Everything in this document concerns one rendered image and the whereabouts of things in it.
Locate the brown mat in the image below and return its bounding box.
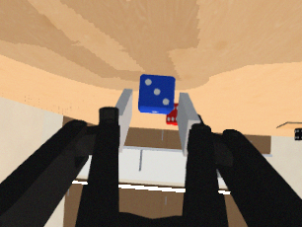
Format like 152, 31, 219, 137
277, 121, 302, 129

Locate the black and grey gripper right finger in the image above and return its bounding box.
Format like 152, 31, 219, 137
177, 92, 302, 227

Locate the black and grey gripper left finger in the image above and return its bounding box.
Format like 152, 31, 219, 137
0, 89, 133, 227

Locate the red die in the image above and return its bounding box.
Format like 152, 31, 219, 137
166, 104, 178, 125

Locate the black die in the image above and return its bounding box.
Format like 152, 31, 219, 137
294, 128, 302, 141

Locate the blue die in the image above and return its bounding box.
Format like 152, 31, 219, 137
138, 74, 176, 114

